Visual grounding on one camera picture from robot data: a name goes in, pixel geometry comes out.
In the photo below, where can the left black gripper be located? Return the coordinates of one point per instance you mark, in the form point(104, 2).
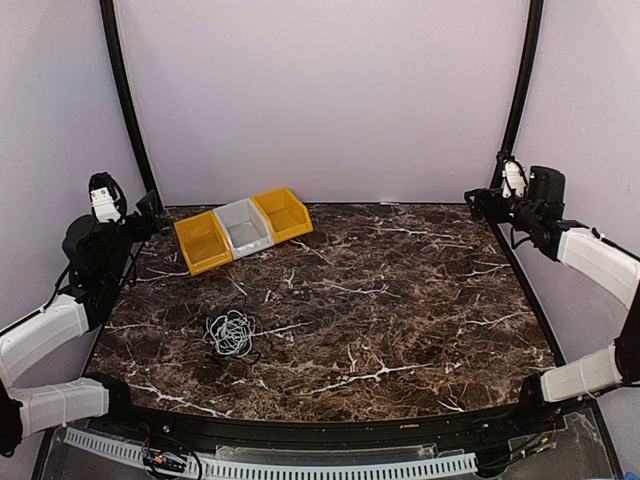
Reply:
point(151, 218)

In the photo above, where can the black front rail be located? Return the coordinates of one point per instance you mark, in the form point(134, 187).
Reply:
point(477, 429)

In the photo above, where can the left yellow plastic bin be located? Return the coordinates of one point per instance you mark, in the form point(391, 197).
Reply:
point(203, 243)

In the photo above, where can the left black frame post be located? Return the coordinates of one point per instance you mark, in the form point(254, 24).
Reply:
point(124, 93)

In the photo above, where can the white slotted cable duct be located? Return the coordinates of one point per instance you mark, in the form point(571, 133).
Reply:
point(239, 463)

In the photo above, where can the black frame post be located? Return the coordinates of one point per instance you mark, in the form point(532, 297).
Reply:
point(124, 93)
point(530, 43)

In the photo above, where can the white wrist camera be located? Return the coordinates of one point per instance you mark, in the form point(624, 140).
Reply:
point(107, 198)
point(515, 180)

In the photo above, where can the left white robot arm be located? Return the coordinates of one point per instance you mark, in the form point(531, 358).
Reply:
point(101, 261)

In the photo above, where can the yellow plastic bin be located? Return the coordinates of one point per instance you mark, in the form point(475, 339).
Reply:
point(285, 214)
point(203, 243)

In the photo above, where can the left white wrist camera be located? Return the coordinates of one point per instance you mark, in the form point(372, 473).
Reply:
point(107, 198)

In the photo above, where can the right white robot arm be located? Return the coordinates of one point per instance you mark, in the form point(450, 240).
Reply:
point(532, 201)

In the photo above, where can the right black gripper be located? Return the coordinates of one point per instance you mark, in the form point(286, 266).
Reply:
point(482, 195)

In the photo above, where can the grey plastic bin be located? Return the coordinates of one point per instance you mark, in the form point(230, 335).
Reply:
point(245, 228)

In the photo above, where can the right black frame post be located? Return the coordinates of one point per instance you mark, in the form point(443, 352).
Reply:
point(530, 43)

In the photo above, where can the right yellow plastic bin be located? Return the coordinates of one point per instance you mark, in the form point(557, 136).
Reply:
point(285, 214)

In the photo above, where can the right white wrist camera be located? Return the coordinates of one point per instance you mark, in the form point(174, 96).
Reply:
point(515, 180)

